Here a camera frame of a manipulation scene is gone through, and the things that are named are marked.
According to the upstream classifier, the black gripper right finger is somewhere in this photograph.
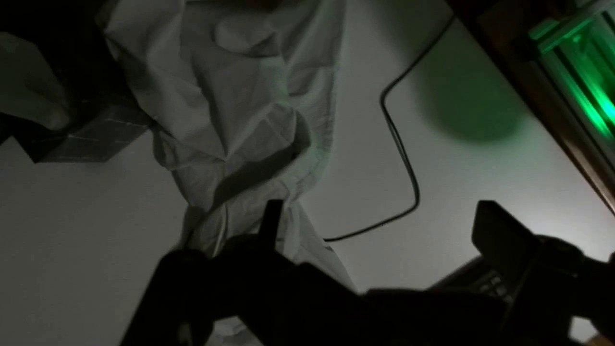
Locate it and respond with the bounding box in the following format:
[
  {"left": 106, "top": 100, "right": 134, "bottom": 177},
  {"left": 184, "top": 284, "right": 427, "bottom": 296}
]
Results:
[{"left": 471, "top": 198, "right": 548, "bottom": 292}]

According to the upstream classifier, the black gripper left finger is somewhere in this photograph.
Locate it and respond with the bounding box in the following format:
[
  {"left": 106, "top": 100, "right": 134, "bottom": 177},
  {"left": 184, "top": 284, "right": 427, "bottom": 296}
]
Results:
[{"left": 257, "top": 198, "right": 286, "bottom": 250}]

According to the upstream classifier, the white cloth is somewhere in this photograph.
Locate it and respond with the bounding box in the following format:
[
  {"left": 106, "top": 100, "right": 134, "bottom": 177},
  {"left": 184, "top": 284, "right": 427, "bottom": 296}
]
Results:
[{"left": 94, "top": 0, "right": 361, "bottom": 342}]

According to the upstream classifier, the thin black cable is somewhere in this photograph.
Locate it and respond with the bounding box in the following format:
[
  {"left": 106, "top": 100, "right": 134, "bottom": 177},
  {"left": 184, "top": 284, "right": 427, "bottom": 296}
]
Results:
[{"left": 321, "top": 15, "right": 461, "bottom": 244}]

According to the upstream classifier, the green lit metal rail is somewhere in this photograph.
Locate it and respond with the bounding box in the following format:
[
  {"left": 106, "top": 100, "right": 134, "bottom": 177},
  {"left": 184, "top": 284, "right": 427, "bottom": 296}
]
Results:
[{"left": 526, "top": 0, "right": 615, "bottom": 169}]

